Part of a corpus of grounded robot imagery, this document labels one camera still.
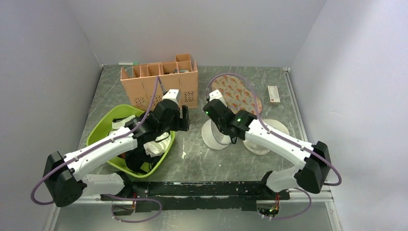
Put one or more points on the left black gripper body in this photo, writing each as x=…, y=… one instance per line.
x=174, y=125

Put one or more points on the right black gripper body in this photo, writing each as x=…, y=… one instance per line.
x=221, y=128

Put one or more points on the white round mesh laundry bag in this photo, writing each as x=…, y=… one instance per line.
x=212, y=137

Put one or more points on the white bra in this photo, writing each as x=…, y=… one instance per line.
x=154, y=148

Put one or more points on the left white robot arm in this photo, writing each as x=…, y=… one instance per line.
x=67, y=176

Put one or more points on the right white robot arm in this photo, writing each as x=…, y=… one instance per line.
x=310, y=161

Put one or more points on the orange plastic organizer box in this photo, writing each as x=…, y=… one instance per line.
x=180, y=74

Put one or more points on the black garment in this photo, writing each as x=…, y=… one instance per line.
x=141, y=162

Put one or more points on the small white red box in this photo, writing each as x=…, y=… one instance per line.
x=273, y=93

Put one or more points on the green white marker pen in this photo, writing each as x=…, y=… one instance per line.
x=124, y=63

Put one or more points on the green plastic basin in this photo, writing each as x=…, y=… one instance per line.
x=104, y=126

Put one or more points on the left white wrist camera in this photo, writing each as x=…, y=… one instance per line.
x=173, y=95

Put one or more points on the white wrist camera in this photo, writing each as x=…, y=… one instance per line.
x=173, y=95
x=217, y=95

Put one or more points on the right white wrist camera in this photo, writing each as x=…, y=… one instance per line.
x=217, y=95

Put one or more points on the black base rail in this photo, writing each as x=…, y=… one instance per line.
x=173, y=195

